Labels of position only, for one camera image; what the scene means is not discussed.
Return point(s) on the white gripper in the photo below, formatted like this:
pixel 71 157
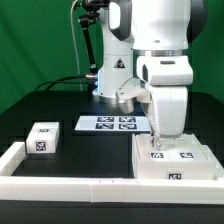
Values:
pixel 165 79

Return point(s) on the white cabinet door panel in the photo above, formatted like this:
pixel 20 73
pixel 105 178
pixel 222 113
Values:
pixel 143 149
pixel 189 147

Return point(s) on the white cabinet body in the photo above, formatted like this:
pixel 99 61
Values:
pixel 175 169

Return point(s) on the small white tagged box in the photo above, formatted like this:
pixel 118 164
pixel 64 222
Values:
pixel 43 138

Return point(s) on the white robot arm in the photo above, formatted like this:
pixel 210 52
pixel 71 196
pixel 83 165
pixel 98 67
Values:
pixel 133 28

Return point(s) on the white fiducial marker sheet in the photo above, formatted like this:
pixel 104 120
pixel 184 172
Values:
pixel 113 123

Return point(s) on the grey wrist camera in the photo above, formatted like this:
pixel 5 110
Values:
pixel 127 95

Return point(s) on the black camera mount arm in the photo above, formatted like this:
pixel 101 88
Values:
pixel 91 16

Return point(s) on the white U-shaped fence frame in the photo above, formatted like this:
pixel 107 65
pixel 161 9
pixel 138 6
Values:
pixel 122 190

